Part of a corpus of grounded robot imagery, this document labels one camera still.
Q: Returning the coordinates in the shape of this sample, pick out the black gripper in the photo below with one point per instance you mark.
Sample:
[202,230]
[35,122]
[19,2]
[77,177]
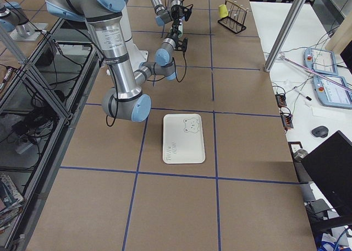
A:
[176,14]
[174,36]

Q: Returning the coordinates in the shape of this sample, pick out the pale green plastic cup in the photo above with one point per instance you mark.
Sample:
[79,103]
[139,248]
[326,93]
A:
[180,28]

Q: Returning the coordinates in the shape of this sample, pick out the second grey robot base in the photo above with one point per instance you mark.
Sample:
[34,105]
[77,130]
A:
[15,21]

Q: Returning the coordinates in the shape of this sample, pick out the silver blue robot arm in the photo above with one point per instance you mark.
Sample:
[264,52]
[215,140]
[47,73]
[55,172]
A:
[164,15]
[107,24]

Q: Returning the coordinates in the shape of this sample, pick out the yellow plastic cup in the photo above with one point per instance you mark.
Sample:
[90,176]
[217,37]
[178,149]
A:
[222,11]

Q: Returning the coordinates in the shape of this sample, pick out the cream bear tray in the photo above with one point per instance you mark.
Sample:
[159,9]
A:
[183,139]

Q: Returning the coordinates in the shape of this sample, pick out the upper power adapter box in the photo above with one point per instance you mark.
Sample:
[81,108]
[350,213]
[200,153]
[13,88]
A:
[281,100]

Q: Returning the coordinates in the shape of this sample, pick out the power adapter box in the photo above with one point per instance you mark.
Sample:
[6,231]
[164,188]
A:
[287,120]
[281,100]

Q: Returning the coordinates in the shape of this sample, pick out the lower power adapter box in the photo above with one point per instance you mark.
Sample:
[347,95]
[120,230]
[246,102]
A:
[287,120]

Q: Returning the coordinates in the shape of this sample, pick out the upper teach pendant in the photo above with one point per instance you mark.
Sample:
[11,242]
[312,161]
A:
[321,61]

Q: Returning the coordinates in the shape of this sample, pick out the teach pendant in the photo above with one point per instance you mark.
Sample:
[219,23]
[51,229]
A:
[331,95]
[321,61]

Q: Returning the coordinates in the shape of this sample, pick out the lower teach pendant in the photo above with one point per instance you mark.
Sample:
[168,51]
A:
[331,95]

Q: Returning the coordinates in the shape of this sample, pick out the steel cylinder weight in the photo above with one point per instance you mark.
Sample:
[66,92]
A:
[299,155]

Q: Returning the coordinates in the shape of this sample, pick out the black computer mouse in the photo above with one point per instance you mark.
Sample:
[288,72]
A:
[320,132]

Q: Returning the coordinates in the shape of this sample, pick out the black laptop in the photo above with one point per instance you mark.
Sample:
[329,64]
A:
[329,166]

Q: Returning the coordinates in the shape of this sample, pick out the stack of magazines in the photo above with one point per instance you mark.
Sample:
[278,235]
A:
[11,201]

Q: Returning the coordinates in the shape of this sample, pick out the white camera mast base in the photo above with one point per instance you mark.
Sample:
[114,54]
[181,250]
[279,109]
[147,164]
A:
[137,53]

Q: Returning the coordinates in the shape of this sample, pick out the black wire cup rack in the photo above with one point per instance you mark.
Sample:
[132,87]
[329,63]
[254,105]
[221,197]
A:
[235,21]

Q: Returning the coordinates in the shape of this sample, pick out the aluminium frame post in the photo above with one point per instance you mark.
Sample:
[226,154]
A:
[283,33]

